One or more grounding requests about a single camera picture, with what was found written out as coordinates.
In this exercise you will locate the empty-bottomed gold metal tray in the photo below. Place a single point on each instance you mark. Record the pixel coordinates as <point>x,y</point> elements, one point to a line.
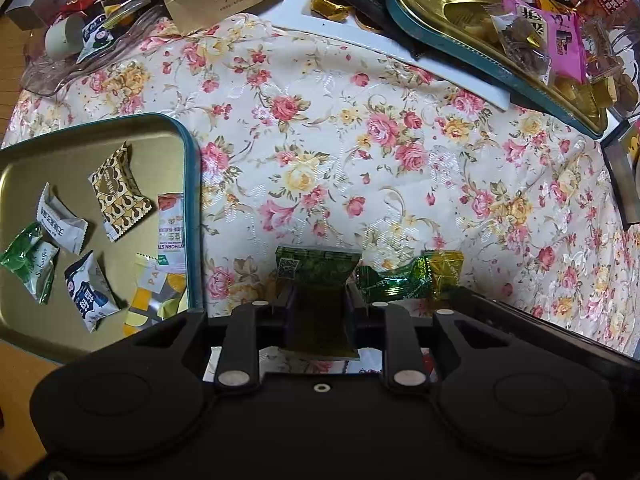
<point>75,160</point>

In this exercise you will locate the dark brown snack packet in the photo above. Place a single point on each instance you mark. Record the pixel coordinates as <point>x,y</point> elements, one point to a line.
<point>370,2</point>

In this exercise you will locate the clear bag of nuts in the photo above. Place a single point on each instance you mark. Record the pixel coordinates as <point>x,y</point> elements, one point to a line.
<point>520,42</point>

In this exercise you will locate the gold foil candy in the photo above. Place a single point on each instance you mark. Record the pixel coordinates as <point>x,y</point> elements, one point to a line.
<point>330,7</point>

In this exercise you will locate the shiny green candy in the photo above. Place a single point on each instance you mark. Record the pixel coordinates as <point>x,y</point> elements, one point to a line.
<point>400,280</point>

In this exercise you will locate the pink snack packet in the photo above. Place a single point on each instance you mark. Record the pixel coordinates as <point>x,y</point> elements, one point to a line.
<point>565,35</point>

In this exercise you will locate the brown heart-patterned packet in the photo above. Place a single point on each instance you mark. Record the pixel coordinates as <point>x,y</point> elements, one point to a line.
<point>117,190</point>

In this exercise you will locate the gold green candy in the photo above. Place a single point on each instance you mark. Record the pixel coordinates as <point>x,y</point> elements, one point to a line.
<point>445,270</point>

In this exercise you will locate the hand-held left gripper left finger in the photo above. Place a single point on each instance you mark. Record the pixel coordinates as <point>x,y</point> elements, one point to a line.
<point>286,312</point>

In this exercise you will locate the clear glass tray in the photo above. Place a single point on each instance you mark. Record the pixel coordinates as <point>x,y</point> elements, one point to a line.
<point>50,75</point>

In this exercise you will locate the floral tablecloth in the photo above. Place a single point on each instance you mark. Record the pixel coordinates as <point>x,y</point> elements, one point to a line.
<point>325,135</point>

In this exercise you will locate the snack-filled gold metal tray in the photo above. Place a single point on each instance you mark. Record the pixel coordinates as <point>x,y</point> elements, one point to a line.
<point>465,15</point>

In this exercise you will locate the dark green snack packet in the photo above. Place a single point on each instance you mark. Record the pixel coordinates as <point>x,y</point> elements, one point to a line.
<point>317,305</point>

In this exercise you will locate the blue white snack packet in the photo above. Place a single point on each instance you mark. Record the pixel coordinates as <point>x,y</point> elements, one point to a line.
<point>100,35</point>

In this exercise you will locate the gold candy packet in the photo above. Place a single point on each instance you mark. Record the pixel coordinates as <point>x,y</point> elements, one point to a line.
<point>595,92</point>

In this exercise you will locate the long white red packet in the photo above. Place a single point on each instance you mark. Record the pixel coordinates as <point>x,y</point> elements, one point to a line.
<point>170,230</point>

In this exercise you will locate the navy white candy packet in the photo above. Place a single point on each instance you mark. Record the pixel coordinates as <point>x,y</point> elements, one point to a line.
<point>90,292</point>

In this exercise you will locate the green candy packet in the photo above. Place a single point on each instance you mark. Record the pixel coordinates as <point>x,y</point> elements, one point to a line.
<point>25,262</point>

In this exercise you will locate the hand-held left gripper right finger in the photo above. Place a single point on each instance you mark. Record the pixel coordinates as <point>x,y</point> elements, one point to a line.
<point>355,316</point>

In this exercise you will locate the yellow white snack packet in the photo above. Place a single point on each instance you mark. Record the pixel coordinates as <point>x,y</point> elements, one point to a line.
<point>150,300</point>

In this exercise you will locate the white tray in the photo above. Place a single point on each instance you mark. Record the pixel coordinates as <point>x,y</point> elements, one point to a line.
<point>300,25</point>

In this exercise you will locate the clear tape roll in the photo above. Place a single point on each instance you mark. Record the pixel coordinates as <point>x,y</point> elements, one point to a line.
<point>62,35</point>

